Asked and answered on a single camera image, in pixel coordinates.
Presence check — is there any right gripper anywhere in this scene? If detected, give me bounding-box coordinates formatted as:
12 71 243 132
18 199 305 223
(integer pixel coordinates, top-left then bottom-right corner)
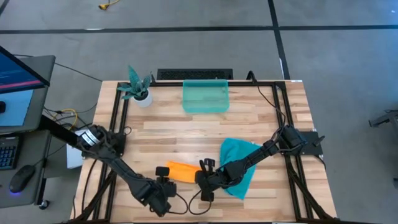
194 157 218 202

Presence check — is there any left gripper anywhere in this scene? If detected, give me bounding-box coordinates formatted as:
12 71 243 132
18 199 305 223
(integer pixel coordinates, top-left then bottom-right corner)
155 166 177 198

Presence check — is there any orange microfiber towel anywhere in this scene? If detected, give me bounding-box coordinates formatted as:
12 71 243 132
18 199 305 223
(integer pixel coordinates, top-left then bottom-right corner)
165 160 203 184

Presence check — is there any teal microfiber towel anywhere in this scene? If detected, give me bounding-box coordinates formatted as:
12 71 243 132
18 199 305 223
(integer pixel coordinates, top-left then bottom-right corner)
219 138 262 200

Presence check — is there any teal translucent plastic basket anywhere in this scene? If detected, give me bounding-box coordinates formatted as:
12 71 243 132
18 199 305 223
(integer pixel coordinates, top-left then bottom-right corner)
182 78 231 114

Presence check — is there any snake plant in white pot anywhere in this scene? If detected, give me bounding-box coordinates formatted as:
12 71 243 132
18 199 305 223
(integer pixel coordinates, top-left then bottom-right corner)
116 64 154 109

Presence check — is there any white box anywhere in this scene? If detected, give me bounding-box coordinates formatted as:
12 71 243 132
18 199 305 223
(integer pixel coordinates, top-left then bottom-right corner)
66 129 85 170

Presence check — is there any black floor vent grille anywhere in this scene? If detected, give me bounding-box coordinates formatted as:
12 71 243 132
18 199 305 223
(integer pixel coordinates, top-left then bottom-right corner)
156 68 234 81

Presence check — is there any grey desk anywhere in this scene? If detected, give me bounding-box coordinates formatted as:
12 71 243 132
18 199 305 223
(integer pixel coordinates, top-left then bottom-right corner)
0 129 52 208

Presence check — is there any black keyboard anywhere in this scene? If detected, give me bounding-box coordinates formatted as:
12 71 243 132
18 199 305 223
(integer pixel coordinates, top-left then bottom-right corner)
0 136 20 170

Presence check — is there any lit computer monitor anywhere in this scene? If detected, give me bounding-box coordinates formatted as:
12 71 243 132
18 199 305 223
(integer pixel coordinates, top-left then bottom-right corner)
0 45 51 95

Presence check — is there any black stand leg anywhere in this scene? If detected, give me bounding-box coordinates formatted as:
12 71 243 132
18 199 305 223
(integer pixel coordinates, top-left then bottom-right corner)
368 108 398 128

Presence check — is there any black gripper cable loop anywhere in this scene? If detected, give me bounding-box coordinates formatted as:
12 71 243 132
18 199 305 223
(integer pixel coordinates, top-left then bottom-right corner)
169 192 190 216
188 189 213 216

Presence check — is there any black aluminium table frame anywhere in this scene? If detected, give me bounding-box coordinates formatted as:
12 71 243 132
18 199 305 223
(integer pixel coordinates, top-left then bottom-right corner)
39 79 341 224

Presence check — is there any thin black cable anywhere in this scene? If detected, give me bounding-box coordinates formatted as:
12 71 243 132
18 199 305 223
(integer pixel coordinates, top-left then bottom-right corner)
247 70 287 127

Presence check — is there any yellow floor cable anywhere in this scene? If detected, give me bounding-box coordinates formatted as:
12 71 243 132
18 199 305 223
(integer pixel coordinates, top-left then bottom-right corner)
98 0 121 11

